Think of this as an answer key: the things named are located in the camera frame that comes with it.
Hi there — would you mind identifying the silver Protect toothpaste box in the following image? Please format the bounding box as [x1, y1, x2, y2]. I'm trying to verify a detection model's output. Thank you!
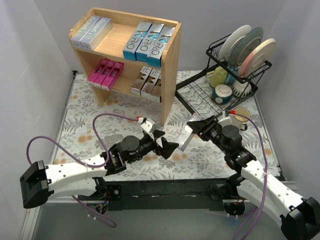
[80, 17, 113, 51]
[176, 113, 202, 152]

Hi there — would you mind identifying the silver black gold toothpaste box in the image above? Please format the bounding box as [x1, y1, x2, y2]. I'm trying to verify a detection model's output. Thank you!
[140, 68, 161, 99]

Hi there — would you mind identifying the pink toothpaste box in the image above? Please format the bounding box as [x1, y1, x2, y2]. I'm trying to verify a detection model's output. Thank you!
[101, 62, 124, 91]
[87, 58, 110, 85]
[93, 60, 117, 88]

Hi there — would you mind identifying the silver toothpaste box slanted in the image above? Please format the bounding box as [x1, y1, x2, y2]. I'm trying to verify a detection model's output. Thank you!
[70, 15, 101, 49]

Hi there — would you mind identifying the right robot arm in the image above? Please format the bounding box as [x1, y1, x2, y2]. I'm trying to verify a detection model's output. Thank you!
[187, 116, 320, 240]

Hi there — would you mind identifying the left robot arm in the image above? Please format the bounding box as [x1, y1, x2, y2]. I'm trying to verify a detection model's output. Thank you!
[19, 133, 179, 209]

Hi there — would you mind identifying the wooden two-tier shelf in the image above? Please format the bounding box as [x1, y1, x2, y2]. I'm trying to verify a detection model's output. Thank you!
[68, 7, 182, 126]

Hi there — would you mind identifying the cream enamel mug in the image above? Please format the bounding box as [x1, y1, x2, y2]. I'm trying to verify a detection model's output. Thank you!
[231, 107, 251, 131]

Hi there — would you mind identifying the teal spotted bowl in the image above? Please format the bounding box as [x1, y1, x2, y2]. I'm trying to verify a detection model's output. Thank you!
[212, 84, 233, 104]

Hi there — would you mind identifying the black striped white bowl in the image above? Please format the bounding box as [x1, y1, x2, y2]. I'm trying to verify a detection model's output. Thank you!
[231, 80, 252, 98]

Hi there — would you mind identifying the green mug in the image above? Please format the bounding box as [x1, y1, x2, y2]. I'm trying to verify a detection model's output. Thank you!
[205, 66, 228, 88]

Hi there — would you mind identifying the blue mug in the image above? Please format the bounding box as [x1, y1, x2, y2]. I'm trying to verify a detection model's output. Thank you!
[224, 67, 239, 85]

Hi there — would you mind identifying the floral table mat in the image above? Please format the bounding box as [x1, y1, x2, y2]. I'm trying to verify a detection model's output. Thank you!
[54, 74, 280, 181]

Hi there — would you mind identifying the pink and cream plate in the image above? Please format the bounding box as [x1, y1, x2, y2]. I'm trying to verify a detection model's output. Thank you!
[237, 38, 277, 78]

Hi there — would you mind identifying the grey speckled plate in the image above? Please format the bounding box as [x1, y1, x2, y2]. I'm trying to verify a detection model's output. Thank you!
[227, 27, 264, 68]

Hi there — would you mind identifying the white plate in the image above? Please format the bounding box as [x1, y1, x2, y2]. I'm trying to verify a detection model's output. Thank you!
[217, 25, 252, 62]

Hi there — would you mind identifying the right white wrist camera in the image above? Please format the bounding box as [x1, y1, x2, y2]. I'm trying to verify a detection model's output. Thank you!
[218, 110, 236, 128]

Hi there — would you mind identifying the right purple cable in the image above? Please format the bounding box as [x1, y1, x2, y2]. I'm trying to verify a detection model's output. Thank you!
[232, 111, 269, 240]

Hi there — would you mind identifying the purple cable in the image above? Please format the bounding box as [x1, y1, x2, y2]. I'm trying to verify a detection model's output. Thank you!
[232, 111, 269, 240]
[26, 113, 146, 228]

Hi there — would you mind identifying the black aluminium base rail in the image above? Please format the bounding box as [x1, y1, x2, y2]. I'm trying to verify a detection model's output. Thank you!
[27, 178, 301, 218]

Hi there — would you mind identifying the black wire dish rack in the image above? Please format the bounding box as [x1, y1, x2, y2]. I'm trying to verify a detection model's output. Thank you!
[175, 35, 272, 118]

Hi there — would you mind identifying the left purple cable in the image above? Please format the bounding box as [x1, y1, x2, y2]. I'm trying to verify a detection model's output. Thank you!
[26, 113, 146, 228]

